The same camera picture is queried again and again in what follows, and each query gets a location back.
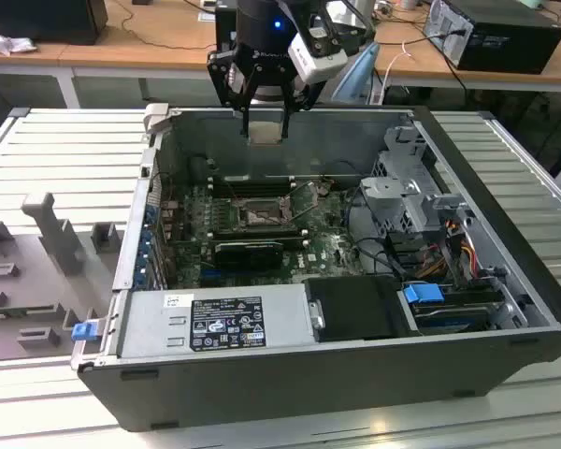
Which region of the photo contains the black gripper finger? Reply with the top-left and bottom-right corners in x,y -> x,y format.
207,48 -> 264,138
279,78 -> 324,140

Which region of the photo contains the silver square CPU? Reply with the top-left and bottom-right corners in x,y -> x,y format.
248,122 -> 284,146

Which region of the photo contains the metal socket cover frame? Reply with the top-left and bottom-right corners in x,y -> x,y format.
287,181 -> 322,224

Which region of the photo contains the thin wire locking lever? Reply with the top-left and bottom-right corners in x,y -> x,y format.
226,179 -> 246,208
280,180 -> 296,224

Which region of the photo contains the black RAM slot bank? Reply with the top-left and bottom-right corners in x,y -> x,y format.
205,223 -> 309,248
208,173 -> 296,197

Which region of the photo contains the CPU socket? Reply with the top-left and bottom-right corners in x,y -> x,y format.
237,196 -> 295,226

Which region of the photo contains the small black PC tower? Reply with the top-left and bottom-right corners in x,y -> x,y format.
214,0 -> 239,65

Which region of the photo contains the pale blue teach pendant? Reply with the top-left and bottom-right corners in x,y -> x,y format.
331,41 -> 381,105

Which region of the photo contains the wooden desk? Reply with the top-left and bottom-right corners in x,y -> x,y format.
0,0 -> 561,94

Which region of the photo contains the grey plastic case latch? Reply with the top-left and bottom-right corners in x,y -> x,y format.
142,103 -> 170,137

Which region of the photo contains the grey metal drive cage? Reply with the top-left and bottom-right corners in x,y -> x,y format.
359,125 -> 473,235

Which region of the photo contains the green motherboard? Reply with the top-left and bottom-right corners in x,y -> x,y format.
161,180 -> 370,289

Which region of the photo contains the black graphics card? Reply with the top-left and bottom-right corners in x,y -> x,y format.
213,240 -> 285,271

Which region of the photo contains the black box on desk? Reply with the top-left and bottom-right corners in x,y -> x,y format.
0,0 -> 108,47

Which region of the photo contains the large black PC tower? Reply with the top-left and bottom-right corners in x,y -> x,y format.
423,0 -> 561,76

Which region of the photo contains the black plastic air shroud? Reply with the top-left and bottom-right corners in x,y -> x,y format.
303,274 -> 422,342

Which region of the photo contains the crumpled white paper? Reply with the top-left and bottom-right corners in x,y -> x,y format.
0,25 -> 38,57

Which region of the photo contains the blue disk carrier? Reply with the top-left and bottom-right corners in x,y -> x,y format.
401,282 -> 445,310

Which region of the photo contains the grey power supply unit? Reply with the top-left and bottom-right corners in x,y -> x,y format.
116,282 -> 319,361

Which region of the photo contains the dark hard disk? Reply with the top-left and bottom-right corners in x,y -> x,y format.
413,303 -> 492,334

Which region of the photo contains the grey parts rack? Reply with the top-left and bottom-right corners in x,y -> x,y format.
0,191 -> 127,364

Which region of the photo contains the blue case latch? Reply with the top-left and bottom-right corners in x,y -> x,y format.
72,321 -> 98,342

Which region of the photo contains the black open PC case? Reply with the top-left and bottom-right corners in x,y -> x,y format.
69,105 -> 561,434

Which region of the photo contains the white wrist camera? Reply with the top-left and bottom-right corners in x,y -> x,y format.
287,27 -> 350,86

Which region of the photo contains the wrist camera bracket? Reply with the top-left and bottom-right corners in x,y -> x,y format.
306,11 -> 345,60

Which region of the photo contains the white cable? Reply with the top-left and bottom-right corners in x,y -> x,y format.
381,39 -> 415,104

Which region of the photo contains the orange yellow wire bundle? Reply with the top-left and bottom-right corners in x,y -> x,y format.
415,233 -> 479,282

